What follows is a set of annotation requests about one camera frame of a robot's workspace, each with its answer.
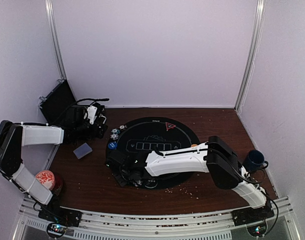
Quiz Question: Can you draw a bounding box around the red triangle marker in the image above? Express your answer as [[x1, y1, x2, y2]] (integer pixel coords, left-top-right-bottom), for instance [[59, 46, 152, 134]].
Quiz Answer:
[[165, 122, 176, 131]]

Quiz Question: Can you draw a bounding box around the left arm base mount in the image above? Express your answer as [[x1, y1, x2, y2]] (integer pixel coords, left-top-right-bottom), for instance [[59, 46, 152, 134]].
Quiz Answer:
[[38, 208, 82, 239]]

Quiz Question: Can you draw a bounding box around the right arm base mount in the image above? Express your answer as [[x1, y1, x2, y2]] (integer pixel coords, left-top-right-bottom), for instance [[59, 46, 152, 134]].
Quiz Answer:
[[231, 207, 275, 238]]

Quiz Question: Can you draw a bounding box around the round black poker mat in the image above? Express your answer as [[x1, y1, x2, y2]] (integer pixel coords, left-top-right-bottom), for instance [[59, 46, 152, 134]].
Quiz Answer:
[[106, 116, 200, 190]]

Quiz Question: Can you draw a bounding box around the aluminium front rail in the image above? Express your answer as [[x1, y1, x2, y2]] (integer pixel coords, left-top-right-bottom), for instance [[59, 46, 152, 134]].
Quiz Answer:
[[16, 196, 297, 240]]

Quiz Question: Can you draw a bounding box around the green fifty chip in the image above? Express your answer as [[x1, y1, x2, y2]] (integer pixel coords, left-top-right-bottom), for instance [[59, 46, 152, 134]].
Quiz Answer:
[[111, 128, 120, 135]]

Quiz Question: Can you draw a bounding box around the black poker set case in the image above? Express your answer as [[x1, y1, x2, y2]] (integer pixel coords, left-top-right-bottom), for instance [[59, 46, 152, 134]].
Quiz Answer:
[[38, 79, 108, 131]]

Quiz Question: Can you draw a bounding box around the grey card deck box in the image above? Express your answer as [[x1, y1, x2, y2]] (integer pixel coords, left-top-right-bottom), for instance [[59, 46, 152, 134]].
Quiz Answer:
[[73, 143, 93, 160]]

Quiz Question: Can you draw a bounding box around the blue small blind button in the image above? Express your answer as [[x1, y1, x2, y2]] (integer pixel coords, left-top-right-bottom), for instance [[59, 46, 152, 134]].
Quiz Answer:
[[107, 141, 118, 150]]

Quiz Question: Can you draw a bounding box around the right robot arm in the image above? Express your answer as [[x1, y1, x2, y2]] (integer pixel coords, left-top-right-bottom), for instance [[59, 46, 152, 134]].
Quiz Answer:
[[105, 136, 273, 221]]

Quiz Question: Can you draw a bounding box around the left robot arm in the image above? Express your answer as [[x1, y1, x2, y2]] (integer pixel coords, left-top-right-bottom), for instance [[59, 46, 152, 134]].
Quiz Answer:
[[0, 98, 109, 222]]

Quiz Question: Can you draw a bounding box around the chrome case handle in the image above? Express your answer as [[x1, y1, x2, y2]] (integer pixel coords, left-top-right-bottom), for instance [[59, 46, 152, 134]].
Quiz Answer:
[[98, 114, 107, 129]]

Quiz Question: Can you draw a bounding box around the red patterned tin can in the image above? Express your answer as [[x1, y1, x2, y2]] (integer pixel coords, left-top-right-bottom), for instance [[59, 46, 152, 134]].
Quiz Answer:
[[35, 170, 64, 196]]

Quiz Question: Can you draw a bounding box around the dark blue mug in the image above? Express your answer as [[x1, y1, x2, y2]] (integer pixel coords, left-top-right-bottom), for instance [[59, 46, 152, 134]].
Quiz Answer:
[[242, 149, 269, 172]]

